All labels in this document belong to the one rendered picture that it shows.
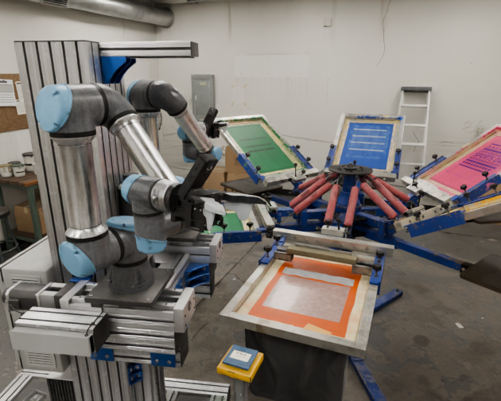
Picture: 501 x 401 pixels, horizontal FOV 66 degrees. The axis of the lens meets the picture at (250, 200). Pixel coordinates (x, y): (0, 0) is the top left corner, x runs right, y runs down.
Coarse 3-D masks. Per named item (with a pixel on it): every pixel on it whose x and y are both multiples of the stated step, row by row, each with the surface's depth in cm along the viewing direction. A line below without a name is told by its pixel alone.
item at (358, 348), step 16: (368, 256) 210; (256, 272) 193; (240, 288) 179; (368, 288) 179; (240, 304) 171; (368, 304) 167; (224, 320) 160; (240, 320) 156; (256, 320) 156; (368, 320) 156; (288, 336) 150; (304, 336) 147; (320, 336) 146; (368, 336) 148; (352, 352) 141
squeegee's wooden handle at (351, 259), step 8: (288, 248) 203; (296, 248) 203; (304, 248) 204; (312, 256) 199; (320, 256) 197; (328, 256) 195; (336, 256) 194; (344, 256) 195; (352, 256) 196; (352, 264) 191
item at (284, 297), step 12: (288, 264) 209; (300, 264) 209; (312, 264) 209; (276, 276) 197; (288, 276) 197; (300, 276) 197; (276, 288) 186; (288, 288) 186; (300, 288) 186; (264, 300) 176; (276, 300) 176; (288, 300) 176; (300, 300) 176; (252, 312) 167; (264, 312) 167; (276, 312) 167; (288, 312) 167; (288, 324) 159
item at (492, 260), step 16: (352, 224) 271; (384, 240) 253; (400, 240) 246; (432, 256) 229; (448, 256) 225; (496, 256) 219; (464, 272) 202; (480, 272) 202; (496, 272) 202; (496, 288) 187
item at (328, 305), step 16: (320, 272) 201; (336, 272) 201; (320, 288) 186; (336, 288) 186; (352, 288) 186; (304, 304) 173; (320, 304) 173; (336, 304) 173; (352, 304) 173; (304, 320) 162; (320, 320) 162; (336, 320) 162
